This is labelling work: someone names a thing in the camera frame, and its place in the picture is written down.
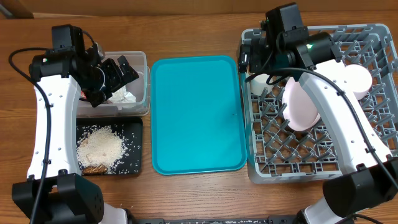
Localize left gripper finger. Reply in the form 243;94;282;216
118;55;139;84
90;81;123;108

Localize red snack wrapper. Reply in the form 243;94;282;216
80;91;86;100

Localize white tissue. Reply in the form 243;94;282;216
109;86;136;103

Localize pale green cup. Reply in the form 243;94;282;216
250;73;273;96

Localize rice food leftovers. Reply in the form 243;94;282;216
76;124;141;175

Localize large pink plate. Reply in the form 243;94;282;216
282;77;320;131

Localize small pink bowl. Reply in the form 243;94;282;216
345;64;373;100

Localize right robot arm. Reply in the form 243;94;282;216
238;28;397;223

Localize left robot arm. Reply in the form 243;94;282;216
12;50;137;223

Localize clear plastic bin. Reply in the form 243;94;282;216
77;51;150;118

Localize black plastic tray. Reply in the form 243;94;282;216
75;116;144;177

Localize teal serving tray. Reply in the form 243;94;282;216
150;55;247;175

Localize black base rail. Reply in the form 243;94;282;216
137;215;296;224

